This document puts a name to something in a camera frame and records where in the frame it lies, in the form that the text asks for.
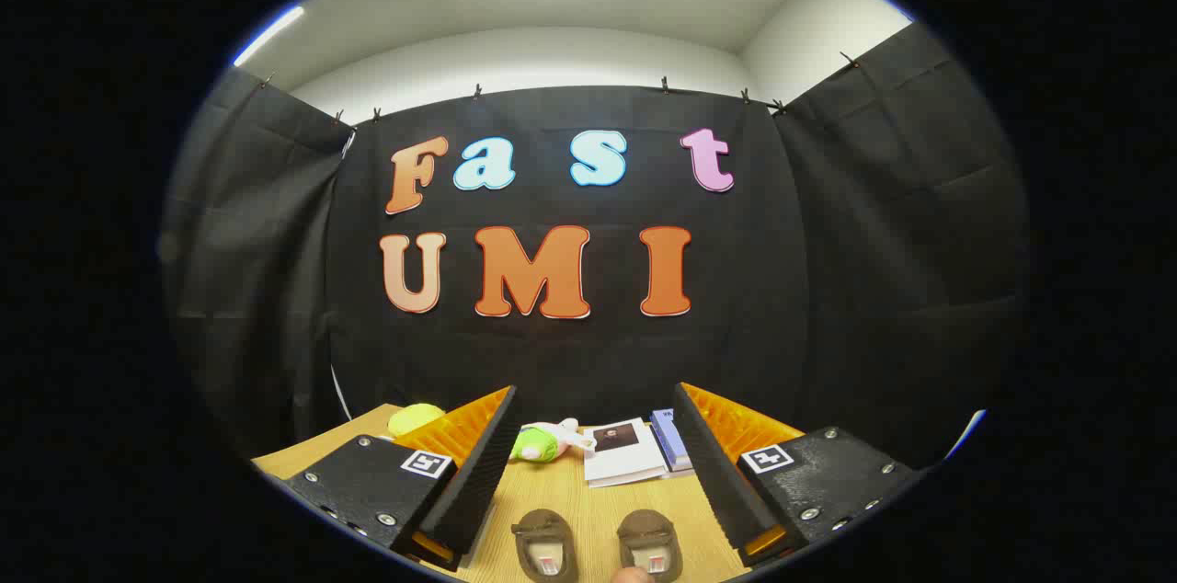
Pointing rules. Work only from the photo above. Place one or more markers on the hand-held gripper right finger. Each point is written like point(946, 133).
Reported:
point(715, 473)

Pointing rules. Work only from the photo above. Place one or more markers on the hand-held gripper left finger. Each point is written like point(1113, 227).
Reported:
point(474, 482)

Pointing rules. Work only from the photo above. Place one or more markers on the brown fuzzy slipper shoe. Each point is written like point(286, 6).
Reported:
point(649, 532)
point(542, 535)

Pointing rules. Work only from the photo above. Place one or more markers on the blue cover book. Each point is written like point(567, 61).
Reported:
point(671, 442)

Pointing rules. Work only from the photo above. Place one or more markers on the green and pink plush toy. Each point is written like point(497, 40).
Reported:
point(536, 443)

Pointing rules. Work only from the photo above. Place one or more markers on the yellow plush ball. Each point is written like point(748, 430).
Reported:
point(414, 418)

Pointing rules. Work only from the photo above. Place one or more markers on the white cover book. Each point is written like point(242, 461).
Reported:
point(627, 459)

